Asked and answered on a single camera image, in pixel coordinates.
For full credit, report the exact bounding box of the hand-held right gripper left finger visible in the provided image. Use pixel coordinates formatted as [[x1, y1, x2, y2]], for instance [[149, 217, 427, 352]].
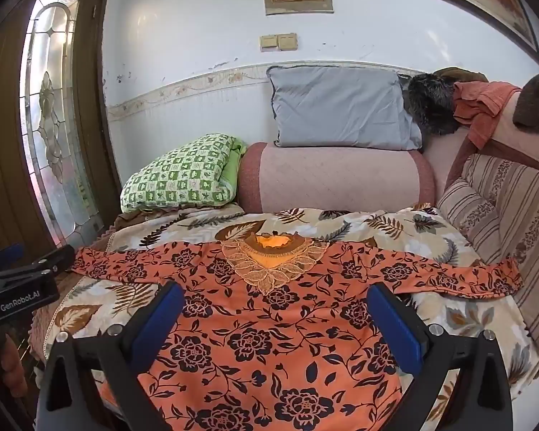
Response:
[[37, 281, 187, 431]]

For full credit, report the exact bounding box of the wooden door with stained glass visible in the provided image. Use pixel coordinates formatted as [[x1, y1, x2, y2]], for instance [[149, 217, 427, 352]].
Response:
[[0, 0, 123, 431]]

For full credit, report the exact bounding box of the orange black floral shirt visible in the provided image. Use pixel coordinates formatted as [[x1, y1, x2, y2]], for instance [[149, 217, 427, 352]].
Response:
[[72, 231, 524, 431]]

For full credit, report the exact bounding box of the person's left hand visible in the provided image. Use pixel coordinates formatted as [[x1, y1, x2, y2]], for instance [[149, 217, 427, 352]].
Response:
[[0, 331, 28, 398]]

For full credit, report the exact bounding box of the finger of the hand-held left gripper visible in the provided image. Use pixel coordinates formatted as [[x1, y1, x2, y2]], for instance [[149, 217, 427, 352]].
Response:
[[0, 242, 26, 274], [26, 245, 76, 275]]

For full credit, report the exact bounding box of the pink bolster cushion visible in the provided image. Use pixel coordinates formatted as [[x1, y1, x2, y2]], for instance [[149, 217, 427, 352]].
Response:
[[237, 85, 539, 216]]

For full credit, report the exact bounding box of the leaf print blanket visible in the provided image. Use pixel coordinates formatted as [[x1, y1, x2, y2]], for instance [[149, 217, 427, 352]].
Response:
[[56, 207, 537, 431]]

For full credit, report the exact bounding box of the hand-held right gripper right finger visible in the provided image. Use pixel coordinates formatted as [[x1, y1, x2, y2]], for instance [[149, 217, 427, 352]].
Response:
[[366, 284, 513, 431]]

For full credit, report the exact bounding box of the orange towel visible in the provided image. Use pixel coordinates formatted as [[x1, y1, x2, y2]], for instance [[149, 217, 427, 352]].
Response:
[[451, 80, 522, 150]]

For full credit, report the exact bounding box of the green checked pillow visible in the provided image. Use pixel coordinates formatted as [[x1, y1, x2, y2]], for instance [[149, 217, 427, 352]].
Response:
[[119, 133, 248, 214]]

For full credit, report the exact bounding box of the striped cushion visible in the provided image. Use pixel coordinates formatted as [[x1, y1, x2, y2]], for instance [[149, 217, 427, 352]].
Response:
[[437, 153, 539, 355]]

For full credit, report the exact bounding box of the grey pillow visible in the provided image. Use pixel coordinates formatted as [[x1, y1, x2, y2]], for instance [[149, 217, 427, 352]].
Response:
[[266, 65, 424, 151]]

